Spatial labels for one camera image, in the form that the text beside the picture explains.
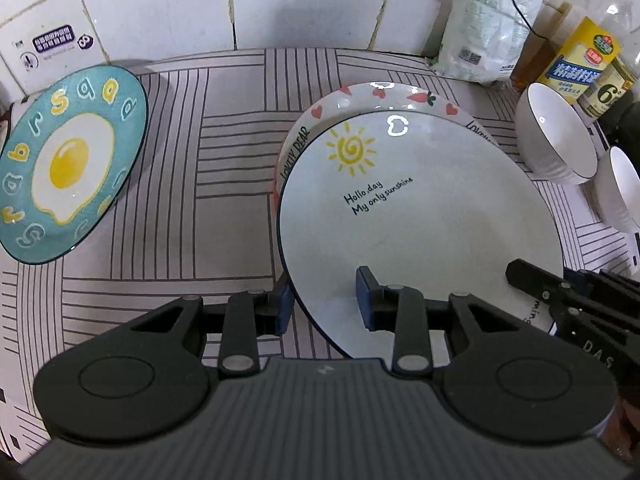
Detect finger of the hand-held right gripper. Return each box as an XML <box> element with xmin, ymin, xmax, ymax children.
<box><xmin>564</xmin><ymin>267</ymin><xmax>640</xmax><ymax>317</ymax></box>
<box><xmin>505</xmin><ymin>258</ymin><xmax>581</xmax><ymax>322</ymax></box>

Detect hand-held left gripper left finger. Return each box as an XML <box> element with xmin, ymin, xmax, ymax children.
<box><xmin>130</xmin><ymin>271</ymin><xmax>293</xmax><ymax>379</ymax></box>

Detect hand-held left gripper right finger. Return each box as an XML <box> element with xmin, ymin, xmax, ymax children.
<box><xmin>355</xmin><ymin>266</ymin><xmax>546</xmax><ymax>377</ymax></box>

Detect white plate with sun drawing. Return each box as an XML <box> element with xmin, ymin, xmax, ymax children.
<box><xmin>277</xmin><ymin>112</ymin><xmax>563</xmax><ymax>360</ymax></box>

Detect white bowl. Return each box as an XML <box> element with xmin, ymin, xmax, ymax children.
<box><xmin>515</xmin><ymin>81</ymin><xmax>600</xmax><ymax>185</ymax></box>
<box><xmin>593</xmin><ymin>146</ymin><xmax>640</xmax><ymax>234</ymax></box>

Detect white plate with heart rim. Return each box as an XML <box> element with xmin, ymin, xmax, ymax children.
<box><xmin>273</xmin><ymin>81</ymin><xmax>560</xmax><ymax>337</ymax></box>

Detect striped table mat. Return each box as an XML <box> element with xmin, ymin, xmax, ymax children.
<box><xmin>0</xmin><ymin>47</ymin><xmax>640</xmax><ymax>457</ymax></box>

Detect green label clear bottle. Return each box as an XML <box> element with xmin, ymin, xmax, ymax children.
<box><xmin>575</xmin><ymin>50</ymin><xmax>640</xmax><ymax>121</ymax></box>

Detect yellow label oil bottle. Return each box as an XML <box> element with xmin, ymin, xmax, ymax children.
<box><xmin>510</xmin><ymin>0</ymin><xmax>640</xmax><ymax>107</ymax></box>

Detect white plastic bag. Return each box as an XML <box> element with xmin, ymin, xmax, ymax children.
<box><xmin>429</xmin><ymin>0</ymin><xmax>547</xmax><ymax>87</ymax></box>

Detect teal plate with egg print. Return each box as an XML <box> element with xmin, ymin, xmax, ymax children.
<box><xmin>0</xmin><ymin>65</ymin><xmax>150</xmax><ymax>265</ymax></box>

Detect black cable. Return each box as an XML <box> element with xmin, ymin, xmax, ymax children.
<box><xmin>474</xmin><ymin>0</ymin><xmax>552</xmax><ymax>42</ymax></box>

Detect white wall sticker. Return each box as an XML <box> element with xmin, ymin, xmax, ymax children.
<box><xmin>9</xmin><ymin>24</ymin><xmax>97</xmax><ymax>70</ymax></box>

